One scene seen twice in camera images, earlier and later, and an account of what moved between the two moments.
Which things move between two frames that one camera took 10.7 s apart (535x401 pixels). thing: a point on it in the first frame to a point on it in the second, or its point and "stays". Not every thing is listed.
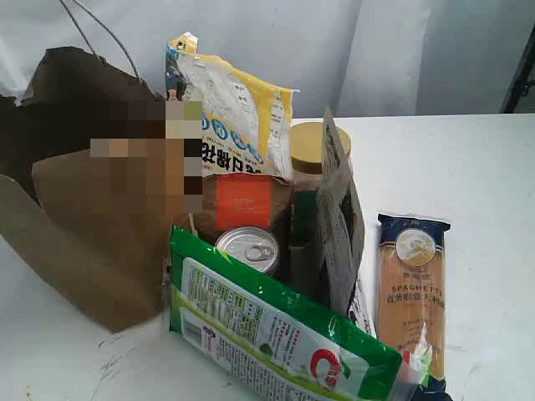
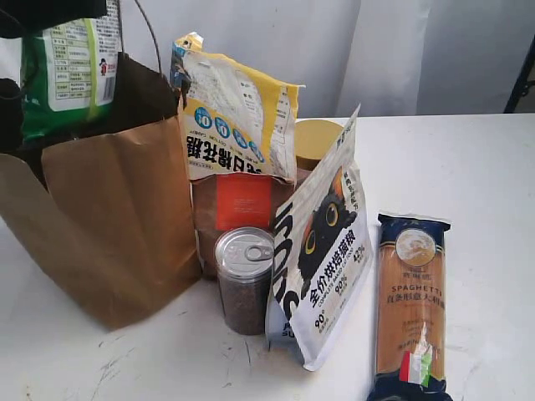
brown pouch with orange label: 244,200 stays
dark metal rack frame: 521,86 stays
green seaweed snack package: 270,339 to 68,76
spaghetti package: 411,294 stays
